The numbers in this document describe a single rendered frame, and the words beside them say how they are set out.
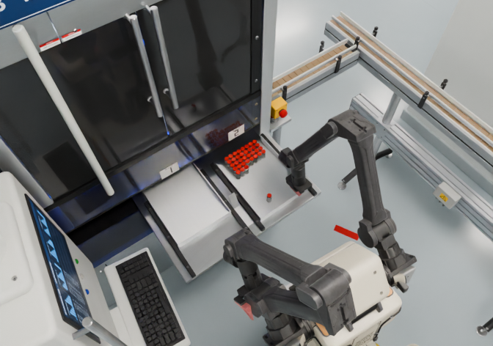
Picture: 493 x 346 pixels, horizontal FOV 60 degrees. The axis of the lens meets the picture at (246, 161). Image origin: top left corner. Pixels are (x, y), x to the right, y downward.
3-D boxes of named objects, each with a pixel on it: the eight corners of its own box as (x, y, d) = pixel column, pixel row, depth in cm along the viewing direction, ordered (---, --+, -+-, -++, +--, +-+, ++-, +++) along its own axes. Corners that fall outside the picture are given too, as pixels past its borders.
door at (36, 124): (53, 199, 152) (-43, 83, 102) (168, 136, 166) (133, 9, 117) (53, 200, 151) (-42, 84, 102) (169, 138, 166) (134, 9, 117)
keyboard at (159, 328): (115, 267, 180) (114, 264, 178) (147, 251, 184) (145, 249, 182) (151, 358, 161) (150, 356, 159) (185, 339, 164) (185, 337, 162)
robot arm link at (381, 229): (386, 254, 137) (397, 246, 139) (374, 226, 136) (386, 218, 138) (367, 250, 146) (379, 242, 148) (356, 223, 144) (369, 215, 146)
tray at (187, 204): (139, 189, 192) (138, 185, 189) (190, 160, 200) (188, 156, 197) (178, 248, 176) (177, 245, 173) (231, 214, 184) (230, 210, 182)
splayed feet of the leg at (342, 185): (334, 184, 293) (337, 173, 282) (386, 149, 309) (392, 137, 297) (342, 192, 290) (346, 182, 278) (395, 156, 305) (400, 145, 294)
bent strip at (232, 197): (229, 201, 188) (228, 195, 183) (234, 198, 189) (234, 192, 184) (247, 226, 181) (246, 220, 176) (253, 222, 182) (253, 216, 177)
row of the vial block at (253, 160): (232, 173, 195) (231, 168, 192) (263, 154, 201) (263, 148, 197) (235, 177, 195) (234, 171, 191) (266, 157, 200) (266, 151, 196)
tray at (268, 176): (216, 167, 198) (215, 163, 195) (261, 140, 206) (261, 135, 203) (260, 222, 182) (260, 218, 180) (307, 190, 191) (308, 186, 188)
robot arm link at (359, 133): (352, 127, 120) (378, 113, 123) (322, 119, 132) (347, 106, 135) (375, 252, 138) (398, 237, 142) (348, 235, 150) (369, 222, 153)
